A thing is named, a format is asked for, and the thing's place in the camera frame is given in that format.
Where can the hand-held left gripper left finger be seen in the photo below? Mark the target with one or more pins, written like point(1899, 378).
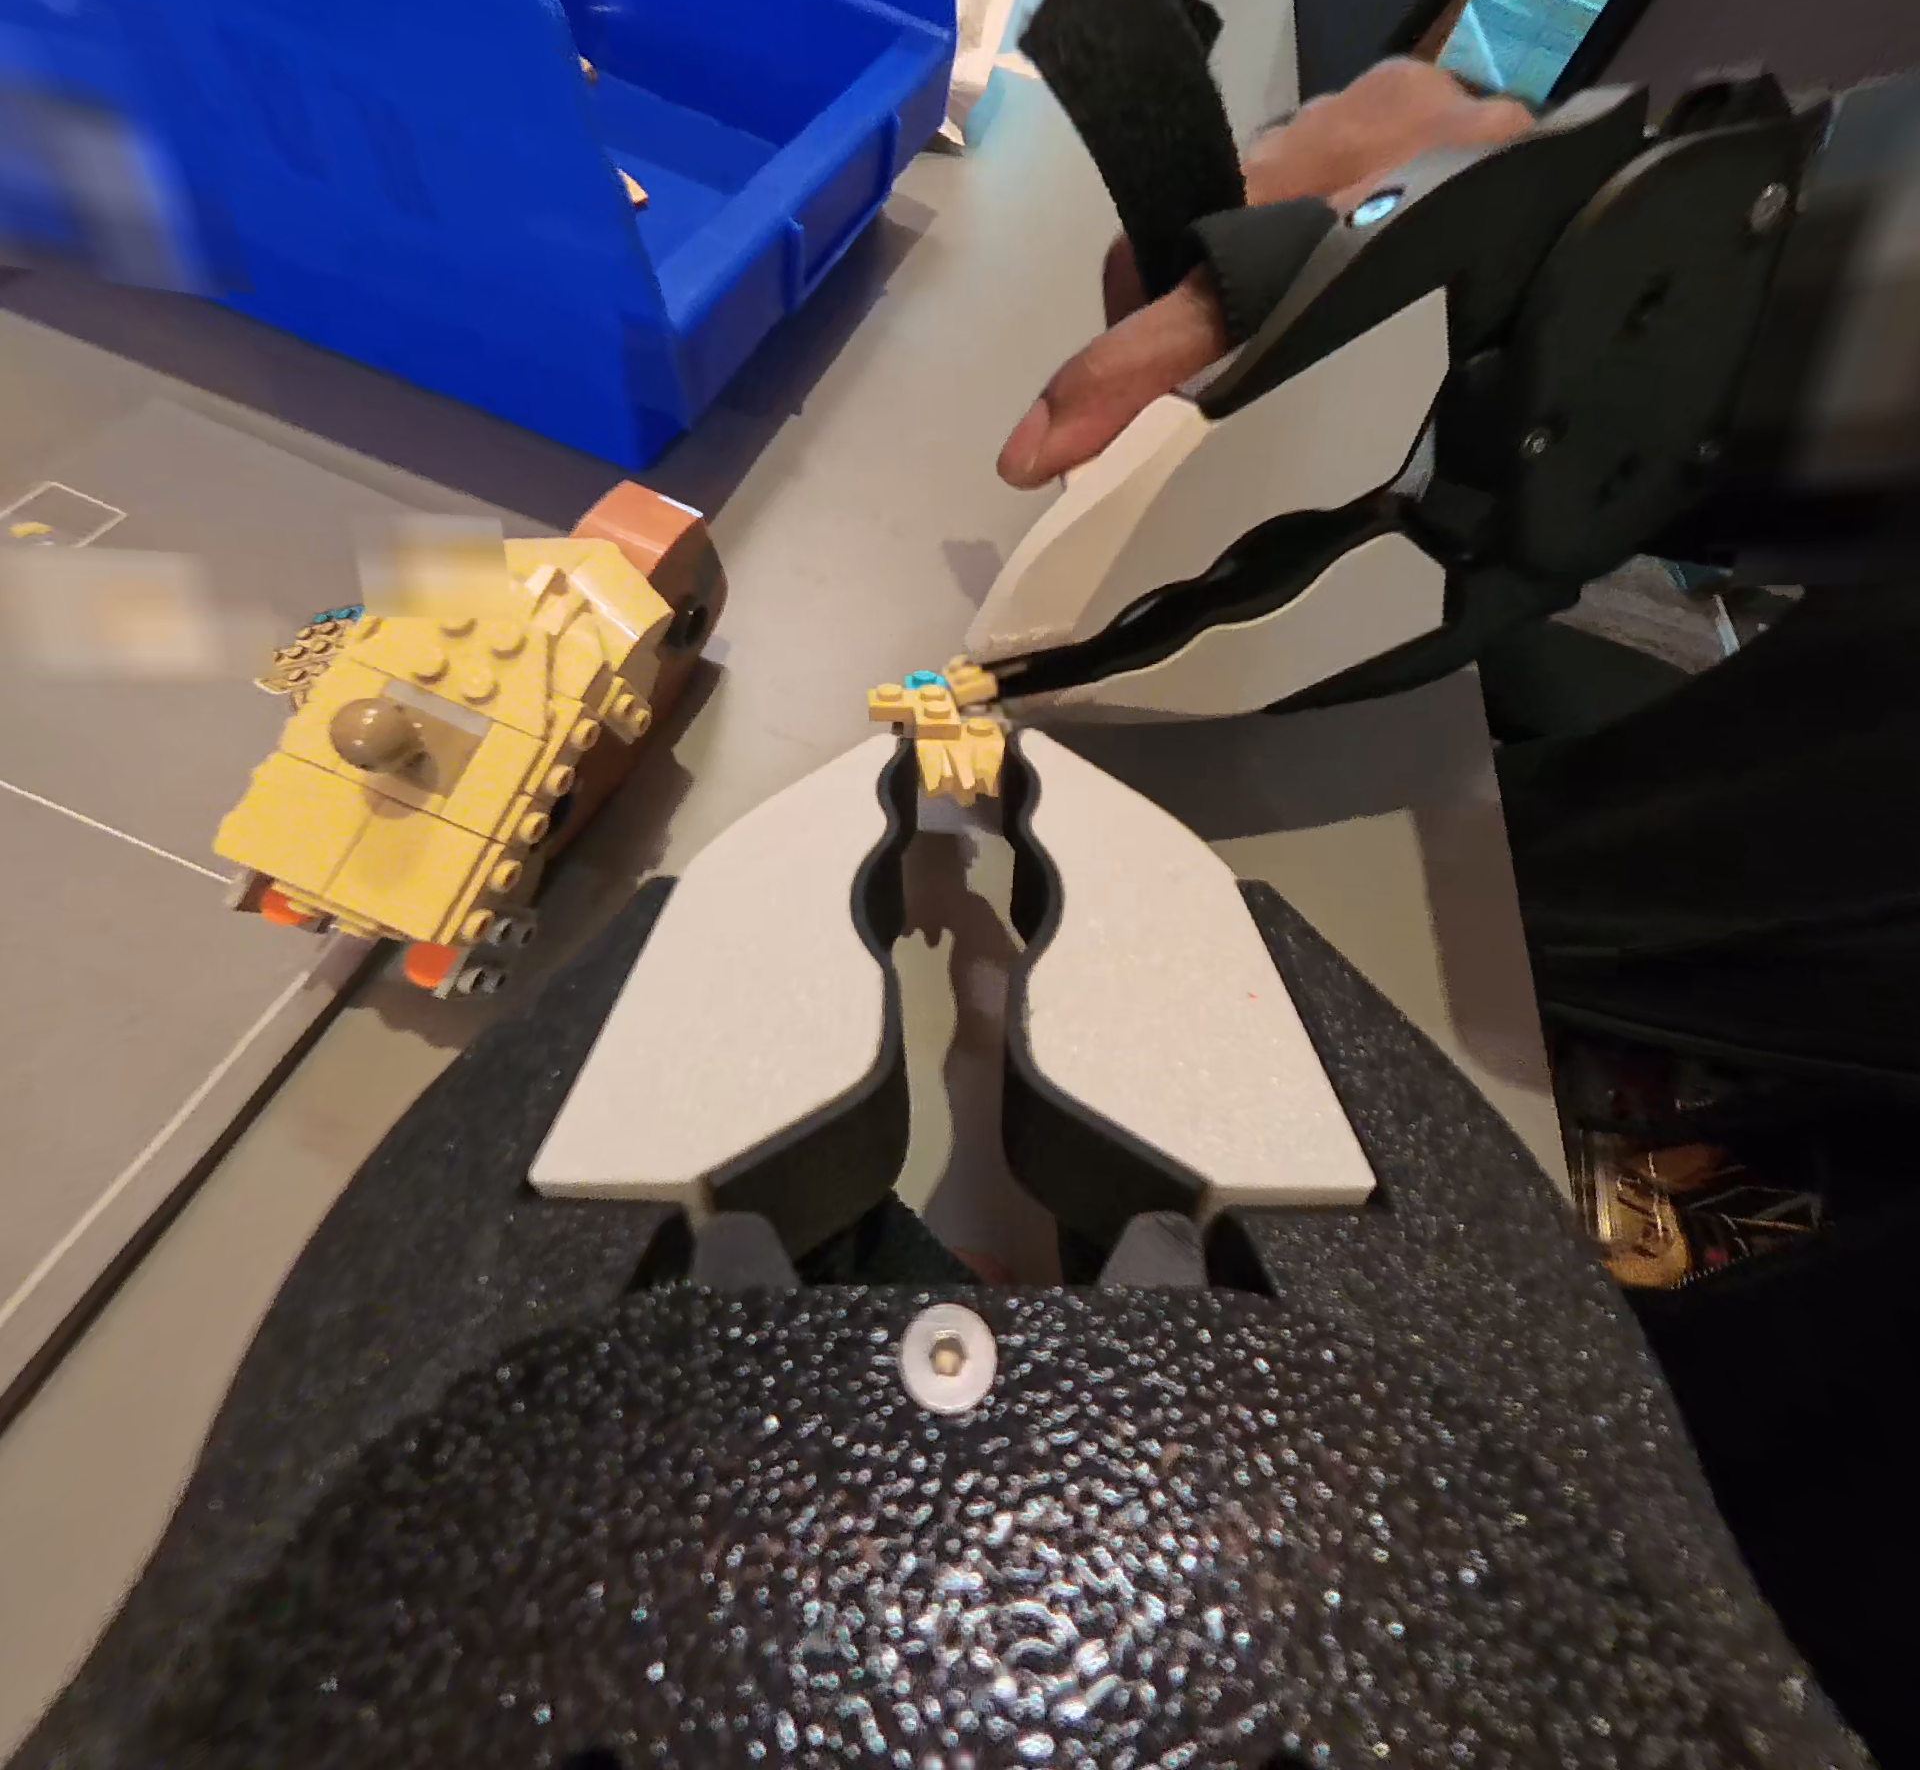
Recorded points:
point(719, 1020)

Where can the tan and brown brick model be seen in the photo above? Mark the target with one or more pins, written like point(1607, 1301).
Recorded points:
point(389, 779)

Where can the person's right hand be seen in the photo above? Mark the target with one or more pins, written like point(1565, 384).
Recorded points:
point(1381, 113)

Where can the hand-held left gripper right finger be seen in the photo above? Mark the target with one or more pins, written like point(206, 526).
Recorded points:
point(1185, 1020)

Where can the black bag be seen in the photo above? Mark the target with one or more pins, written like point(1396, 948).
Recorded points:
point(1801, 1427)

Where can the tan corner toy plate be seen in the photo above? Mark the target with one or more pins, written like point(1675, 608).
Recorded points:
point(908, 707)

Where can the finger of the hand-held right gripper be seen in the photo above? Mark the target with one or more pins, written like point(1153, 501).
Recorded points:
point(1319, 615)
point(1230, 480)

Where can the blue plastic bin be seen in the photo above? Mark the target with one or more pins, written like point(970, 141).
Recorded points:
point(375, 149)

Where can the white printed paper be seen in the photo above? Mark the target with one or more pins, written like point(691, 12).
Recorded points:
point(983, 0)

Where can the colourful printed packaging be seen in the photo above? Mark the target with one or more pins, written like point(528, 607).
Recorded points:
point(1666, 1200)

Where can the grey building instruction booklet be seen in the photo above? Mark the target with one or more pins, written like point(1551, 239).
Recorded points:
point(120, 1051)

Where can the light grey desk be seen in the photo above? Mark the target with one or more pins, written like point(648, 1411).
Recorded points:
point(840, 525)

